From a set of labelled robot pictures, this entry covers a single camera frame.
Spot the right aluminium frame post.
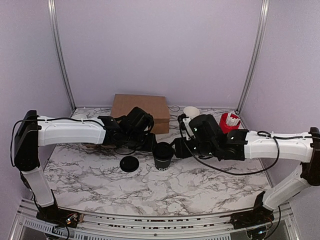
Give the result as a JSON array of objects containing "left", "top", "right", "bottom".
[{"left": 236, "top": 0, "right": 270, "bottom": 114}]

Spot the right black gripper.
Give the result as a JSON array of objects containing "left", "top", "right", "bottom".
[{"left": 169, "top": 137, "right": 219, "bottom": 160}]

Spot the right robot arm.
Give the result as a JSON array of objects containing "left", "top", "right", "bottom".
[{"left": 176, "top": 114, "right": 320, "bottom": 224}]

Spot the orange and white bowl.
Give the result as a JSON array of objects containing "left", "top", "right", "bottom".
[{"left": 71, "top": 113, "right": 87, "bottom": 121}]

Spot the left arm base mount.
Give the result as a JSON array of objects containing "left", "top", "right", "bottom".
[{"left": 33, "top": 191, "right": 84, "bottom": 228}]

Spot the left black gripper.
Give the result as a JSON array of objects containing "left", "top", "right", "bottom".
[{"left": 124, "top": 131, "right": 158, "bottom": 153}]

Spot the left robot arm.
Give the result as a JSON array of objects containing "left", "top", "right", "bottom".
[{"left": 9, "top": 107, "right": 156, "bottom": 223}]

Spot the stack of black cup lids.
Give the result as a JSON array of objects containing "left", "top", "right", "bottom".
[{"left": 119, "top": 156, "right": 140, "bottom": 173}]

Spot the stack of black paper cups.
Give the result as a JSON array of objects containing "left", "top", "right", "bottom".
[{"left": 183, "top": 106, "right": 200, "bottom": 118}]

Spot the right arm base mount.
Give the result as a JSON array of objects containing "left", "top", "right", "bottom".
[{"left": 230, "top": 191, "right": 275, "bottom": 230}]

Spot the brown pulp cup carrier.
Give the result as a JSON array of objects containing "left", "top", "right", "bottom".
[{"left": 81, "top": 143, "right": 117, "bottom": 150}]

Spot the front aluminium rail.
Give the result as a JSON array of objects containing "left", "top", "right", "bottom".
[{"left": 8, "top": 200, "right": 301, "bottom": 240}]

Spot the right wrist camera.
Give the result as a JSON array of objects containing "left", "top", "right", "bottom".
[{"left": 177, "top": 113, "right": 194, "bottom": 141}]

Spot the brown paper bag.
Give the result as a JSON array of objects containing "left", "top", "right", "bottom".
[{"left": 110, "top": 94, "right": 171, "bottom": 135}]

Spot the aluminium frame post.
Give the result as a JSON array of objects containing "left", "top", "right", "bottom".
[
  {"left": 236, "top": 0, "right": 270, "bottom": 114},
  {"left": 47, "top": 0, "right": 76, "bottom": 112}
]

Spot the left aluminium frame post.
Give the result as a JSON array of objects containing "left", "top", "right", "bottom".
[{"left": 47, "top": 0, "right": 76, "bottom": 112}]

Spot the single black paper cup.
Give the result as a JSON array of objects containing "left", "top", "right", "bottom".
[{"left": 154, "top": 157, "right": 172, "bottom": 171}]

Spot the red cup with sugar packets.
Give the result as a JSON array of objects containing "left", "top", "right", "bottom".
[{"left": 219, "top": 112, "right": 241, "bottom": 134}]

